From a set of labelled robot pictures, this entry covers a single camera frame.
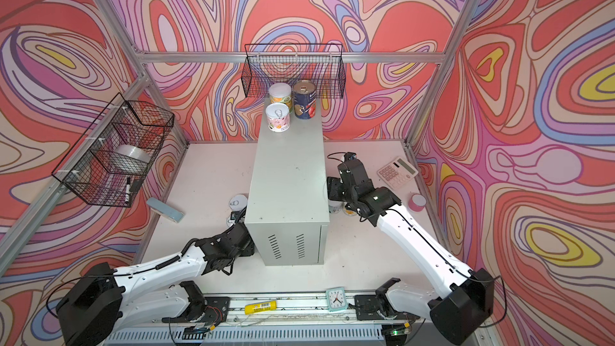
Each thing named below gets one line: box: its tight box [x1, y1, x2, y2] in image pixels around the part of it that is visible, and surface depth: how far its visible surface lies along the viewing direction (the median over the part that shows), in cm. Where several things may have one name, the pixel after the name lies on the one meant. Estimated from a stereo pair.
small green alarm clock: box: [325, 286, 348, 313], surface depth 75 cm
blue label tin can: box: [293, 79, 317, 121], surface depth 76 cm
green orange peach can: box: [268, 82, 294, 114], surface depth 78 cm
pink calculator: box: [376, 156, 419, 190], surface depth 107 cm
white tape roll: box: [114, 144, 152, 164], surface depth 75 cm
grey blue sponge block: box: [145, 197, 185, 223], surface depth 93 cm
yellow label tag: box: [244, 300, 278, 315], surface depth 74 cm
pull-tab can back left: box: [229, 193, 248, 212], surface depth 93 cm
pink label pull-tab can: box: [265, 102, 291, 133], surface depth 75 cm
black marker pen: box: [124, 177, 132, 204], surface depth 73 cm
